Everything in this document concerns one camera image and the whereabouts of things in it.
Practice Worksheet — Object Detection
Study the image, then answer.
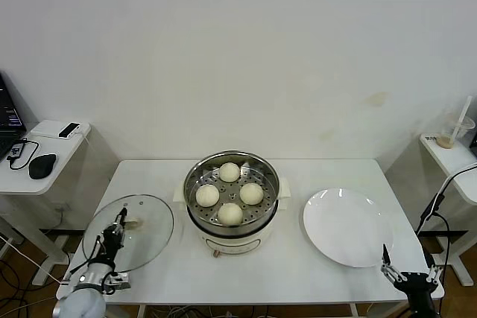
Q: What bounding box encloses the glass lid with cream handle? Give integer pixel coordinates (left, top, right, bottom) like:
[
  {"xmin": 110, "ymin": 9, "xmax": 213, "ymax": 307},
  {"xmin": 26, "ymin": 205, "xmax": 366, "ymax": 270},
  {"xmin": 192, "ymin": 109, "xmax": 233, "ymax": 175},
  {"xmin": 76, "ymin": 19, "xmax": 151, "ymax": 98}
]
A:
[{"xmin": 82, "ymin": 194, "xmax": 175, "ymax": 273}]

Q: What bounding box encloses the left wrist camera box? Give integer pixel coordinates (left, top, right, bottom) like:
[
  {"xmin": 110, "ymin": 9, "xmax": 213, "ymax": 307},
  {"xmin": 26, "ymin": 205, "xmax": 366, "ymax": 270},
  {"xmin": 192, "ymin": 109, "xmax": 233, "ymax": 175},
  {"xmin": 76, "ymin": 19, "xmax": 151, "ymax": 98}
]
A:
[{"xmin": 110, "ymin": 272, "xmax": 132, "ymax": 290}]

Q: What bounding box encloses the white electric cooker pot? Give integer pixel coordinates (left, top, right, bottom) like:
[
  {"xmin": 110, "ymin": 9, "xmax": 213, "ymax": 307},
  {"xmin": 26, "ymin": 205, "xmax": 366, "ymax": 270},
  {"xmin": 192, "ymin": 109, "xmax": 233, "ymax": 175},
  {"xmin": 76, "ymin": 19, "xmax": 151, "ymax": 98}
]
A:
[{"xmin": 172, "ymin": 175, "xmax": 292, "ymax": 259}]

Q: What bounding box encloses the white steamed baozi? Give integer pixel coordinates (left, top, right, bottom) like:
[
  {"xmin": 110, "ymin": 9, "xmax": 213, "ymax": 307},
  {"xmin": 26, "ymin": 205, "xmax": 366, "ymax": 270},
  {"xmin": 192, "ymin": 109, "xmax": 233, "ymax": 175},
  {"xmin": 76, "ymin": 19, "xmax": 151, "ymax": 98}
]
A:
[
  {"xmin": 239, "ymin": 182, "xmax": 265, "ymax": 206},
  {"xmin": 217, "ymin": 202, "xmax": 244, "ymax": 226},
  {"xmin": 195, "ymin": 184, "xmax": 221, "ymax": 208},
  {"xmin": 218, "ymin": 162, "xmax": 241, "ymax": 182}
]

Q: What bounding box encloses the black adapter with cable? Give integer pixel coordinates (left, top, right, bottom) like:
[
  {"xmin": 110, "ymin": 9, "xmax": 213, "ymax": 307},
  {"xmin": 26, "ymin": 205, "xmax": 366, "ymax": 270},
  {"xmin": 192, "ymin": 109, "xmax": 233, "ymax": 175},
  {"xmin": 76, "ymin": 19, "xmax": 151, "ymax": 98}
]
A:
[{"xmin": 6, "ymin": 138, "xmax": 40, "ymax": 170}]

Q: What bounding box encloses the white round plate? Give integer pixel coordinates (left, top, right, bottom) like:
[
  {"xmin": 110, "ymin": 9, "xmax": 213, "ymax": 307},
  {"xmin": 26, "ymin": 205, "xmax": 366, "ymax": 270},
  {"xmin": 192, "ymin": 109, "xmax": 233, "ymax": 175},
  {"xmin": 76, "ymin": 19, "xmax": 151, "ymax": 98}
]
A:
[{"xmin": 302, "ymin": 188, "xmax": 394, "ymax": 268}]

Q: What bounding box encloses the black laptop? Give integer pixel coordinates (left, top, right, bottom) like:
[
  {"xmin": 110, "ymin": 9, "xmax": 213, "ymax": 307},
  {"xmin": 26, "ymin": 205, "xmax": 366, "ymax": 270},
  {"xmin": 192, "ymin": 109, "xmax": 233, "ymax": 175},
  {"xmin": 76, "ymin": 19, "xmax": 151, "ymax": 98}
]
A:
[{"xmin": 0, "ymin": 71, "xmax": 28, "ymax": 162}]

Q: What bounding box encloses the perforated steel steamer basket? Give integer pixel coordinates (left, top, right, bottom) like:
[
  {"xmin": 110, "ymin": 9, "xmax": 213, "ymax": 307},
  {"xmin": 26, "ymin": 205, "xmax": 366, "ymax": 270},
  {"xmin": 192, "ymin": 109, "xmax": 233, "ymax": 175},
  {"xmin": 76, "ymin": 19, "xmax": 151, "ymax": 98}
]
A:
[{"xmin": 184, "ymin": 150, "xmax": 280, "ymax": 230}]

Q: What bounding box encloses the flat white box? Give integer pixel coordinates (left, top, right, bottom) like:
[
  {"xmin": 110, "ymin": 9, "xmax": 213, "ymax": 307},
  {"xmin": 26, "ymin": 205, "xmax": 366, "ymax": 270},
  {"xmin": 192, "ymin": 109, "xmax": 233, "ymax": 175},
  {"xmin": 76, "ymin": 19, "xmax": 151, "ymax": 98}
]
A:
[{"xmin": 29, "ymin": 120, "xmax": 72, "ymax": 140}]

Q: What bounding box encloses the black floor cable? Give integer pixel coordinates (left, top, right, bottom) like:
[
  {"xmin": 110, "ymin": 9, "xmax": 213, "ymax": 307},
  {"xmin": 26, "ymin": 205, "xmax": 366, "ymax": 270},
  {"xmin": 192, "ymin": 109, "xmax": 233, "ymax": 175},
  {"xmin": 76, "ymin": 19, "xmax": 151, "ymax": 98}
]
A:
[{"xmin": 0, "ymin": 258, "xmax": 42, "ymax": 318}]

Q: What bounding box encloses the clear plastic drink cup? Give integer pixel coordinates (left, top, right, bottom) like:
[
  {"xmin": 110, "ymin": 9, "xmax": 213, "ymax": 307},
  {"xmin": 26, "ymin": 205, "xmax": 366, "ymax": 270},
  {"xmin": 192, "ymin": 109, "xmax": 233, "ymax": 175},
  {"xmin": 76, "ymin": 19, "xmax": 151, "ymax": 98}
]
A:
[{"xmin": 436, "ymin": 115, "xmax": 475, "ymax": 148}]

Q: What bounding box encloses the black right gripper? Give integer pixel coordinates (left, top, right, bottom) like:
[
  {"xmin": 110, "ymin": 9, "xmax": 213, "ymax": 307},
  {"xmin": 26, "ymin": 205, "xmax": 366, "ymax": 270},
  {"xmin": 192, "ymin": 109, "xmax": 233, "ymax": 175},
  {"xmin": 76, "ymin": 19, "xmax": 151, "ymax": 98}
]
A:
[{"xmin": 380, "ymin": 243, "xmax": 442, "ymax": 318}]

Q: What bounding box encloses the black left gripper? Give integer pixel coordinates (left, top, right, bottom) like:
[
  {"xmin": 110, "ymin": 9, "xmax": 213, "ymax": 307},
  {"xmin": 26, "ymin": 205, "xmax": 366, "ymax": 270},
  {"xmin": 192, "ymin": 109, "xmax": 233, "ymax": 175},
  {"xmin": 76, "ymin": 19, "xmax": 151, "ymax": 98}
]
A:
[{"xmin": 100, "ymin": 206, "xmax": 129, "ymax": 265}]

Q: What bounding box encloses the white floor cable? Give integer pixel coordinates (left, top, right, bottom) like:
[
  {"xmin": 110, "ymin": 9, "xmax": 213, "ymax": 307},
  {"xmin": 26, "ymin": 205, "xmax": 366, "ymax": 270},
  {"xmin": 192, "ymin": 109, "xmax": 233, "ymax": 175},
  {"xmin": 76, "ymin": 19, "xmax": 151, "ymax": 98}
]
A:
[{"xmin": 0, "ymin": 235, "xmax": 64, "ymax": 284}]

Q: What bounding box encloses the black and white hanging cable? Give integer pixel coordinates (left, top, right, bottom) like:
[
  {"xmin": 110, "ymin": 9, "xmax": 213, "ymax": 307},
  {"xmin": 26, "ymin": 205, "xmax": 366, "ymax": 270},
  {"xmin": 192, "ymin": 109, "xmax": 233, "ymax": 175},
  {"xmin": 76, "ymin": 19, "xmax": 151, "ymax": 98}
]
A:
[{"xmin": 415, "ymin": 163, "xmax": 477, "ymax": 318}]

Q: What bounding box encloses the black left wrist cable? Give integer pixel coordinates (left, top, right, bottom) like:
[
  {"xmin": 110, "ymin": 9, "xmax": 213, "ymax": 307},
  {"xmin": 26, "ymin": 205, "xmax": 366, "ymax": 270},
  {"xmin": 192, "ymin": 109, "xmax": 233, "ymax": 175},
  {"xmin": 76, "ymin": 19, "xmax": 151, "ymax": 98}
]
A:
[{"xmin": 69, "ymin": 234, "xmax": 106, "ymax": 275}]

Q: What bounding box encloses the black computer mouse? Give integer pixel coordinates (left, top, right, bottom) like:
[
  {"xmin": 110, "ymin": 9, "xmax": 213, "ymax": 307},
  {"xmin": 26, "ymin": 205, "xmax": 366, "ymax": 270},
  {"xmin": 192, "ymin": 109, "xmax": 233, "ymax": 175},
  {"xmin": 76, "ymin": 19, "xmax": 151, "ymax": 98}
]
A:
[{"xmin": 28, "ymin": 153, "xmax": 58, "ymax": 180}]

